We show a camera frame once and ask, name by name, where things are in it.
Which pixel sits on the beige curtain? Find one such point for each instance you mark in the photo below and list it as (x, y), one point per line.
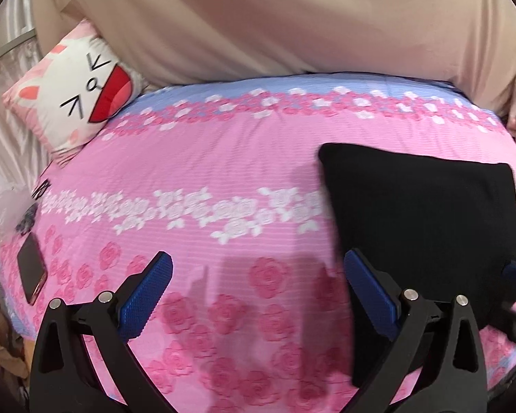
(468, 43)

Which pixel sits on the brown cloth on floor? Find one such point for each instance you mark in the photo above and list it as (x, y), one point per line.
(13, 369)

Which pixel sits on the cat face pillow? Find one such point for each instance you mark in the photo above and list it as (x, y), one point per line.
(69, 96)

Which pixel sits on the black pants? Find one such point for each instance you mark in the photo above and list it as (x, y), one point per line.
(441, 227)

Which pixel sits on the black patterned small item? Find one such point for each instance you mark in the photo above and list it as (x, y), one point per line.
(29, 217)

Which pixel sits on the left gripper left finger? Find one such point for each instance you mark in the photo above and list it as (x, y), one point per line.
(63, 377)

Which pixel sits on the pink rose bedsheet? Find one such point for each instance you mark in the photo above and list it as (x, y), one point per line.
(225, 178)

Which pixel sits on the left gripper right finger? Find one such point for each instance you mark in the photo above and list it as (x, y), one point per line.
(453, 375)

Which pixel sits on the black smartphone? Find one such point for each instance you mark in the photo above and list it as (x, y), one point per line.
(32, 269)

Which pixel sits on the silver satin curtain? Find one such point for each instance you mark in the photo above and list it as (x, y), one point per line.
(22, 158)

